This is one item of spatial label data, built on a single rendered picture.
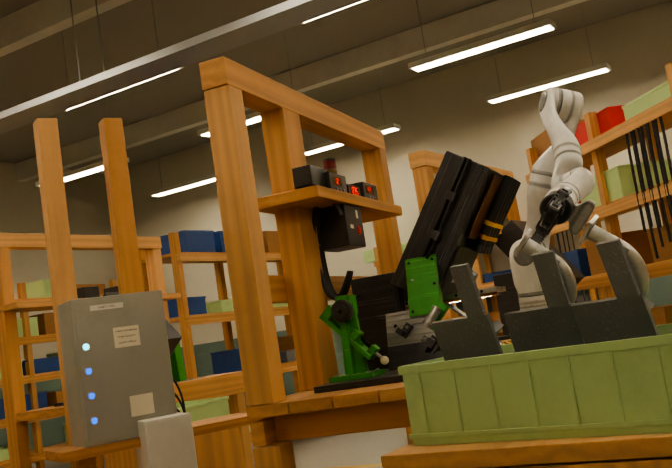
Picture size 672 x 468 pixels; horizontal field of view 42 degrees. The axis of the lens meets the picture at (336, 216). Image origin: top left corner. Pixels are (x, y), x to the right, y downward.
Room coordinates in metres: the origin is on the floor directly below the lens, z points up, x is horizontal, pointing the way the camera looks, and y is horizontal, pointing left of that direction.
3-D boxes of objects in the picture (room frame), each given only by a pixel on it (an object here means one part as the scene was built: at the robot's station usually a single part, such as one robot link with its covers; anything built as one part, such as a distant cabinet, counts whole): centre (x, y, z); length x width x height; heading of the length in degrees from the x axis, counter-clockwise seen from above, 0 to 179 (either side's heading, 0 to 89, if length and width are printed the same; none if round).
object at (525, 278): (2.45, -0.51, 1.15); 0.09 x 0.09 x 0.17; 62
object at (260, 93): (3.31, 0.04, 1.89); 1.50 x 0.09 x 0.09; 159
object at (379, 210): (3.30, 0.00, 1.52); 0.90 x 0.25 x 0.04; 159
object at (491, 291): (3.24, -0.36, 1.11); 0.39 x 0.16 x 0.03; 69
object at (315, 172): (3.01, 0.07, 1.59); 0.15 x 0.07 x 0.07; 159
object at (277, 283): (3.34, 0.10, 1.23); 1.30 x 0.05 x 0.09; 159
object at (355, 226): (3.18, -0.01, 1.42); 0.17 x 0.12 x 0.15; 159
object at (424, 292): (3.11, -0.27, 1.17); 0.13 x 0.12 x 0.20; 159
